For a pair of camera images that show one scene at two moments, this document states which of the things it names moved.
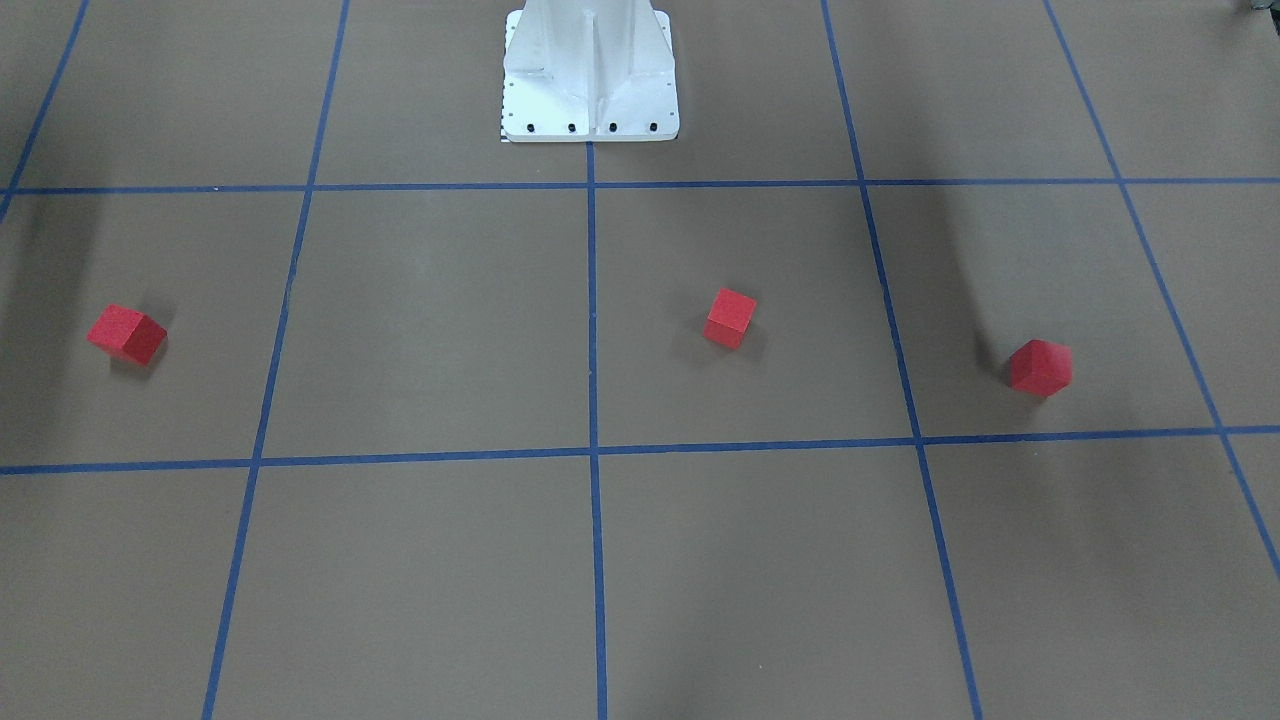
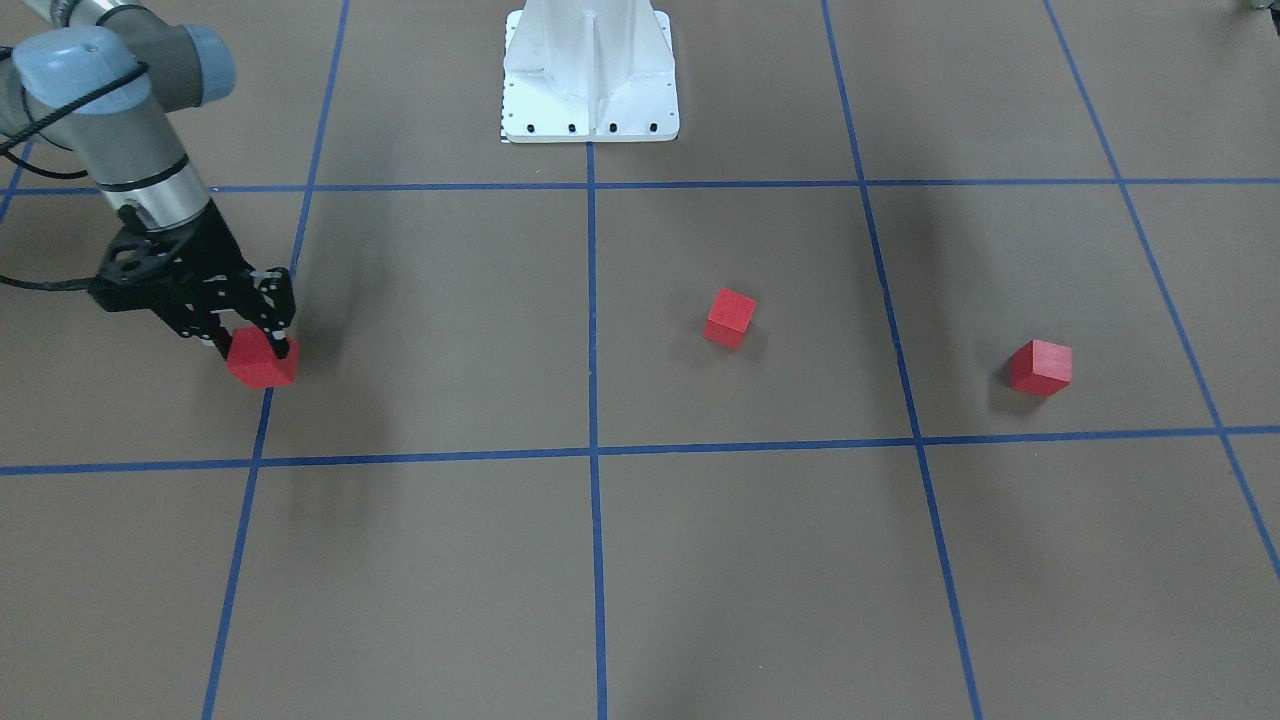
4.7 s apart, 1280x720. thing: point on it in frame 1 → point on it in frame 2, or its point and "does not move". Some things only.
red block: (729, 317) does not move
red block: (1041, 368) does not move
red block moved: (128, 334) → (254, 363)
